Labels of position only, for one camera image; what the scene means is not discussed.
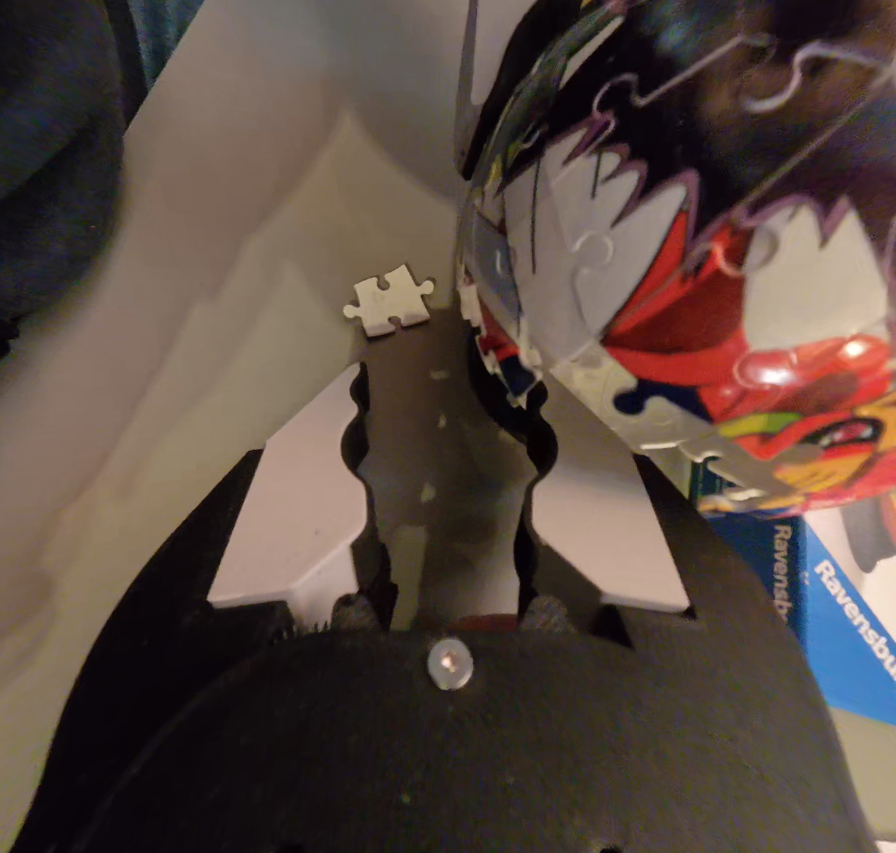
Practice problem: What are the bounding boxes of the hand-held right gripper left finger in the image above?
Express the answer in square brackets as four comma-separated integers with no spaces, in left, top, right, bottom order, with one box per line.
[209,361,400,631]

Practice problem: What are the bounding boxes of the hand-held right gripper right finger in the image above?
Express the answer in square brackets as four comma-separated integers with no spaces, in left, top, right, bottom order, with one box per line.
[513,385,692,631]

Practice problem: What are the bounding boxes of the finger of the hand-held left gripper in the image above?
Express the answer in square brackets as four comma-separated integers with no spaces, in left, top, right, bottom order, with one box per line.
[454,0,604,183]

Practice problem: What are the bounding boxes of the black round ball stand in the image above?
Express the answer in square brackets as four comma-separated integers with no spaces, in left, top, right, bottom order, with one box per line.
[465,349,533,441]

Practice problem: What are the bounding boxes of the white puzzle piece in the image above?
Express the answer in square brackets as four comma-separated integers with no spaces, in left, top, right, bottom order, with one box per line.
[342,263,435,338]

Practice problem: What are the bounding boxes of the colourful puzzle ball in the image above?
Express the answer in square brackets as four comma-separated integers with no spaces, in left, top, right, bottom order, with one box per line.
[455,0,896,518]

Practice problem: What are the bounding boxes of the blue puzzle box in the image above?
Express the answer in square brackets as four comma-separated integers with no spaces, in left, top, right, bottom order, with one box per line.
[689,457,896,731]

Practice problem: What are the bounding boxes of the person's blue jeans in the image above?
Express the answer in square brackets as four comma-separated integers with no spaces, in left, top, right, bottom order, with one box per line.
[112,0,232,126]

